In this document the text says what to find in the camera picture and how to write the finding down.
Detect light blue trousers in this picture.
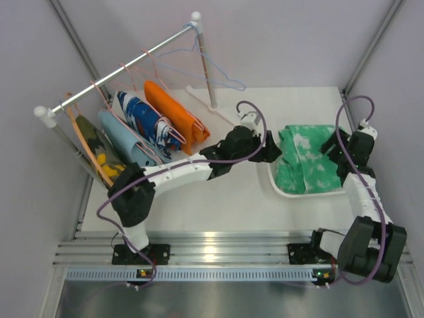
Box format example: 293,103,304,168
98,111,170,167

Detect white perforated plastic basket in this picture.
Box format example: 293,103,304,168
266,162,348,199

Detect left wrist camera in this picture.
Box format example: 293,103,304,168
239,111,261,130

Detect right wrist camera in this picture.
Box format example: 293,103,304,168
357,121,378,139

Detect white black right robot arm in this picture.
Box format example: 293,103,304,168
309,128,407,283

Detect pink hanger with orange trousers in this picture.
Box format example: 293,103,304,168
138,49,205,131

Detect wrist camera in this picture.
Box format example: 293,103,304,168
239,111,261,130
357,121,378,139

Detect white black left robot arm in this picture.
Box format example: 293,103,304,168
107,126,282,263

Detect blue wire hanger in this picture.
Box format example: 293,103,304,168
154,21,246,91

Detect perforated cable duct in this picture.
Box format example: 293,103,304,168
66,266,334,282

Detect aluminium rail frame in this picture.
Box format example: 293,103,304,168
53,231,311,267

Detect orange trousers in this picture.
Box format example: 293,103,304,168
144,81,210,155

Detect silver clothes rack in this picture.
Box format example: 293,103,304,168
34,11,234,178

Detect green white patterned trousers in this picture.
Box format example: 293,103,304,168
274,125,341,195

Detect blue white patterned trousers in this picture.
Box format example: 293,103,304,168
117,91,182,153

